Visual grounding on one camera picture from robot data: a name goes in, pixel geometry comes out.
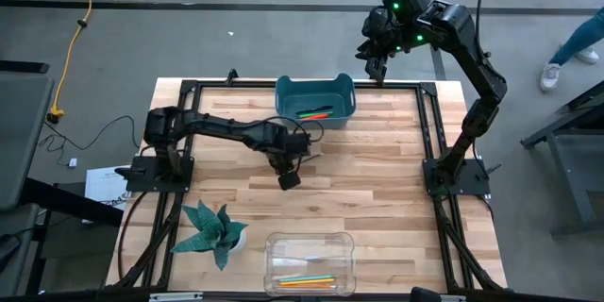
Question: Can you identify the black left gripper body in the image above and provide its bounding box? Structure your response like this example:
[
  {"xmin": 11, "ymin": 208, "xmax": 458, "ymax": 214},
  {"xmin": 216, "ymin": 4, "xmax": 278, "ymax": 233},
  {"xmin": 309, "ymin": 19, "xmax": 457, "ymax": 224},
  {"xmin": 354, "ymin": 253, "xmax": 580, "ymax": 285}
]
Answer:
[{"xmin": 271, "ymin": 131, "xmax": 313, "ymax": 175}]

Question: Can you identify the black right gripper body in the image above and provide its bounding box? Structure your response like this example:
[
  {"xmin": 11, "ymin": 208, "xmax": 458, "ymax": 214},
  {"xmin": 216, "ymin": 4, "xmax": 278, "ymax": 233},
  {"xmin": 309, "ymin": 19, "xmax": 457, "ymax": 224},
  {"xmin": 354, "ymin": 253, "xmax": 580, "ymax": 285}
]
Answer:
[{"xmin": 361, "ymin": 7, "xmax": 407, "ymax": 60}]

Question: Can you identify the black pen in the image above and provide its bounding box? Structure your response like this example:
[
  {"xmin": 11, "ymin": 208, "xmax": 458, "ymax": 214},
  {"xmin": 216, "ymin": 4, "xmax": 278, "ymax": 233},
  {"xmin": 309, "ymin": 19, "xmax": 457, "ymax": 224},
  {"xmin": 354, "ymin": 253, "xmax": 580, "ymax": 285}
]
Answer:
[{"xmin": 294, "ymin": 105, "xmax": 335, "ymax": 116}]

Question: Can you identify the teal pencil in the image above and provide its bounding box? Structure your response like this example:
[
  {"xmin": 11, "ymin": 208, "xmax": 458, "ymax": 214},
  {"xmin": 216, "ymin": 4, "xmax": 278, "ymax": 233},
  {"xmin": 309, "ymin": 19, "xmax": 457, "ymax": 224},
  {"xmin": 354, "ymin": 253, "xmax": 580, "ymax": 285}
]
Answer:
[{"xmin": 277, "ymin": 274, "xmax": 335, "ymax": 283}]

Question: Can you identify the yellow pencil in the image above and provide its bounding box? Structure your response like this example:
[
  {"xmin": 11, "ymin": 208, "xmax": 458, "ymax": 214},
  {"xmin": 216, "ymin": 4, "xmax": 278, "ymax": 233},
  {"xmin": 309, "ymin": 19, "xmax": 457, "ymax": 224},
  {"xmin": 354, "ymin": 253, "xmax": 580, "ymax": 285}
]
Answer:
[{"xmin": 279, "ymin": 277, "xmax": 337, "ymax": 286}]

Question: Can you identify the orange pencil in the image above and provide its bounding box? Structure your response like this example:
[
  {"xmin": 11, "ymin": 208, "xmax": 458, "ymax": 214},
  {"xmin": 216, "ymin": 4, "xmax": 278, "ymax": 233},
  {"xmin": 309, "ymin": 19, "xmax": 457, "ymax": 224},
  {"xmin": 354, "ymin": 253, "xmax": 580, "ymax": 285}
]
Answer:
[{"xmin": 281, "ymin": 283, "xmax": 338, "ymax": 291}]

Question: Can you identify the teal plastic bin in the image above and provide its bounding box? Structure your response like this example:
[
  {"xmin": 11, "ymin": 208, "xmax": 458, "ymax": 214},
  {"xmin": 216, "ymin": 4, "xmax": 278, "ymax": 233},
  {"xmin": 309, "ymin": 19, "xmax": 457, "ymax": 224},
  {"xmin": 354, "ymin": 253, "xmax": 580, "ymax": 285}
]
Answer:
[{"xmin": 274, "ymin": 72, "xmax": 358, "ymax": 131}]

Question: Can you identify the clear plastic bin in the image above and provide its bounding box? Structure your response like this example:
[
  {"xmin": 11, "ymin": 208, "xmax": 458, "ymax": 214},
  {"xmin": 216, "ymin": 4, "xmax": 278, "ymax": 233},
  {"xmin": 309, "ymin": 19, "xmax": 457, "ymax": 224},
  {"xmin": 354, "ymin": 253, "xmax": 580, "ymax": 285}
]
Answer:
[{"xmin": 262, "ymin": 230, "xmax": 358, "ymax": 298}]

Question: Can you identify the white plant pot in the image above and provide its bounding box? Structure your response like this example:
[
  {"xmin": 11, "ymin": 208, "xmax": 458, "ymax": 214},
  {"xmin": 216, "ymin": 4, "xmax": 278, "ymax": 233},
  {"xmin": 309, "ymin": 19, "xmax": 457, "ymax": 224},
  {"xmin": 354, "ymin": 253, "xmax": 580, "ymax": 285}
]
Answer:
[{"xmin": 227, "ymin": 226, "xmax": 248, "ymax": 257}]

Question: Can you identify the green artificial plant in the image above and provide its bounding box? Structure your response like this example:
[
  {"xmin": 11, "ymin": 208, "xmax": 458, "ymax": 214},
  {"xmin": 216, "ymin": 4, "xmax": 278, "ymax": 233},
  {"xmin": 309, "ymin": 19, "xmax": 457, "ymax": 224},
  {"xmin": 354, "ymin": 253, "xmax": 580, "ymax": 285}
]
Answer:
[{"xmin": 169, "ymin": 199, "xmax": 250, "ymax": 273}]

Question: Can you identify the white paper sheet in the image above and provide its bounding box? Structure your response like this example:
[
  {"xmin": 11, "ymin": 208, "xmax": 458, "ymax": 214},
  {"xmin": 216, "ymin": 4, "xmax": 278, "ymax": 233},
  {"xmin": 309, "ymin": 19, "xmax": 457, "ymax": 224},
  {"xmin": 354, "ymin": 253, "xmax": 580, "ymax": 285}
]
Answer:
[{"xmin": 83, "ymin": 164, "xmax": 132, "ymax": 212}]

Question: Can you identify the person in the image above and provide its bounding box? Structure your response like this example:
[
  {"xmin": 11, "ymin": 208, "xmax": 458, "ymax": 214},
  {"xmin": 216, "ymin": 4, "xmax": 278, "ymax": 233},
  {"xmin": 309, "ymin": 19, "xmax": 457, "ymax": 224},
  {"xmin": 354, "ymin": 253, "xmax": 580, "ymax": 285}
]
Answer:
[{"xmin": 539, "ymin": 7, "xmax": 604, "ymax": 94}]

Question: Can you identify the dark metal table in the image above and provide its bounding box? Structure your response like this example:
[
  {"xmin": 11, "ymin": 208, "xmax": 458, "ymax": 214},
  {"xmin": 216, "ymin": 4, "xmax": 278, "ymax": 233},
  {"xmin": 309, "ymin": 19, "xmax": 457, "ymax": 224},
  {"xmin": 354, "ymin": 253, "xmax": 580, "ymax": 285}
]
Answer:
[{"xmin": 520, "ymin": 79, "xmax": 604, "ymax": 238}]

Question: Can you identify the grey table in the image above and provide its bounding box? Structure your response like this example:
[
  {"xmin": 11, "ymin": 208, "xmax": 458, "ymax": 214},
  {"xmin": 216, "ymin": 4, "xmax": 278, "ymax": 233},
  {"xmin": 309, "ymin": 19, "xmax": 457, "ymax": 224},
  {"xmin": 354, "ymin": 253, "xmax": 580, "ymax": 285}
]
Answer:
[{"xmin": 0, "ymin": 73, "xmax": 56, "ymax": 212}]

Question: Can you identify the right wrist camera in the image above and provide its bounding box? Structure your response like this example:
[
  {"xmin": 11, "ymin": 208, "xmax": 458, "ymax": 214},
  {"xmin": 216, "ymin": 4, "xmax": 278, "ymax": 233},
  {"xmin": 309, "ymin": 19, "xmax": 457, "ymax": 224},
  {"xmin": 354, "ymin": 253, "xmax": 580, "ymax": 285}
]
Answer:
[{"xmin": 366, "ymin": 58, "xmax": 390, "ymax": 83}]

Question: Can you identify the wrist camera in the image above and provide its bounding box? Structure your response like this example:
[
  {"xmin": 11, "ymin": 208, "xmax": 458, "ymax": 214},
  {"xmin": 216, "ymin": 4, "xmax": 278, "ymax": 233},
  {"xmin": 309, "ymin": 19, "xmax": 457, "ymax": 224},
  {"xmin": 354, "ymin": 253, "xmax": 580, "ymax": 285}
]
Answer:
[
  {"xmin": 277, "ymin": 171, "xmax": 303, "ymax": 193},
  {"xmin": 366, "ymin": 58, "xmax": 390, "ymax": 83}
]

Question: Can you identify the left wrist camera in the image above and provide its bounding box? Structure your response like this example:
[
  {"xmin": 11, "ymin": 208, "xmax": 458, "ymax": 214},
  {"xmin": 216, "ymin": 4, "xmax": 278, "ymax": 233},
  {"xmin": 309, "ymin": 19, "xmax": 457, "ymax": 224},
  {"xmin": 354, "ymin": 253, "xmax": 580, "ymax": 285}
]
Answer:
[{"xmin": 277, "ymin": 171, "xmax": 303, "ymax": 193}]

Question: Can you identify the black aluminium frame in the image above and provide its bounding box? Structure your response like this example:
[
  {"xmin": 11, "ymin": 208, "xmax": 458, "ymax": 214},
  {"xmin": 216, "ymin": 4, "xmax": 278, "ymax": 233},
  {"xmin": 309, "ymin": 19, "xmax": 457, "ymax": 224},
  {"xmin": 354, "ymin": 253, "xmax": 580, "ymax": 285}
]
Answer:
[{"xmin": 107, "ymin": 64, "xmax": 510, "ymax": 294}]

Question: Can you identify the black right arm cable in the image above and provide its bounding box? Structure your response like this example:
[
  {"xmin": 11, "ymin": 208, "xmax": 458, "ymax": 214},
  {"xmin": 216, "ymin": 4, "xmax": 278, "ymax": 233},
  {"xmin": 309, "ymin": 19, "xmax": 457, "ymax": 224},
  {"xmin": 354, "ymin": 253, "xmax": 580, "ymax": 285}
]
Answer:
[{"xmin": 404, "ymin": 0, "xmax": 485, "ymax": 58}]

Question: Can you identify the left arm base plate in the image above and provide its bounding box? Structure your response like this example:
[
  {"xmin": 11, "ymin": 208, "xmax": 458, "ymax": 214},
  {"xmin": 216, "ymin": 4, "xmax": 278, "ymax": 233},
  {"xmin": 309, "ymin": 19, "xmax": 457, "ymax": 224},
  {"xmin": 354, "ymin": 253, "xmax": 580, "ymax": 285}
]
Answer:
[{"xmin": 125, "ymin": 155, "xmax": 195, "ymax": 194}]

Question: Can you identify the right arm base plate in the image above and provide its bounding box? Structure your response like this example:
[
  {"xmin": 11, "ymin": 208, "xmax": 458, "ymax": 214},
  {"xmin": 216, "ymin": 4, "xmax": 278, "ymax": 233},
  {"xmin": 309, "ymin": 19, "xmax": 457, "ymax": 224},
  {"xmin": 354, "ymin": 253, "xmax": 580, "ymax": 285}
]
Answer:
[{"xmin": 422, "ymin": 156, "xmax": 493, "ymax": 197}]

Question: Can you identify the yellow extension cable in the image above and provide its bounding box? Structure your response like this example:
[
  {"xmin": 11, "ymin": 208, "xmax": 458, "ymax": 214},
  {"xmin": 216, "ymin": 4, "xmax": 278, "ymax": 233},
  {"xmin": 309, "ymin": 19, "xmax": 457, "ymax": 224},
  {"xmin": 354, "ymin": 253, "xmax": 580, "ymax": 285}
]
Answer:
[{"xmin": 45, "ymin": 0, "xmax": 93, "ymax": 125}]

